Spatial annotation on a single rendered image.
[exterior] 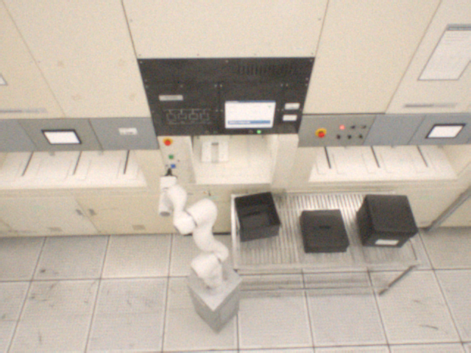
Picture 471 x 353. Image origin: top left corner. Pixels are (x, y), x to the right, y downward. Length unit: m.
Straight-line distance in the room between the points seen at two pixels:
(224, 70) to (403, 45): 0.88
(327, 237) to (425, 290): 1.36
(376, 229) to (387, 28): 1.21
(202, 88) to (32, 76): 0.86
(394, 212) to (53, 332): 2.77
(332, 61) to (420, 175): 1.42
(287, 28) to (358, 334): 2.42
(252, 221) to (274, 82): 1.07
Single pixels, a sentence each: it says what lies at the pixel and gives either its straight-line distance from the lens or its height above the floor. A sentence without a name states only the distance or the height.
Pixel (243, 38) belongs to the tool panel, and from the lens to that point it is 1.68.
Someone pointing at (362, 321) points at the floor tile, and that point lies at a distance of 3.20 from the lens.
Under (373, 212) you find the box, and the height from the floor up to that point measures 1.01.
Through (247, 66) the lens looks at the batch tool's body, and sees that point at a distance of 1.78.
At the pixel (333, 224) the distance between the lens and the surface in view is 2.45.
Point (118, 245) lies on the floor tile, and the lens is 3.39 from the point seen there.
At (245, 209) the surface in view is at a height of 0.77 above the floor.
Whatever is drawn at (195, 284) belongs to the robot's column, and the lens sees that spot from 2.30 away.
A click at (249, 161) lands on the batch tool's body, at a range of 2.66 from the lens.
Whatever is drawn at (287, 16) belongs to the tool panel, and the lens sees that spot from 1.65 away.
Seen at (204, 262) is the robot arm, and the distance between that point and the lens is 1.89.
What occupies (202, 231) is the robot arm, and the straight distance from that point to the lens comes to 1.71.
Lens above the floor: 2.94
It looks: 54 degrees down
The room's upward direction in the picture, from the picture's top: 1 degrees clockwise
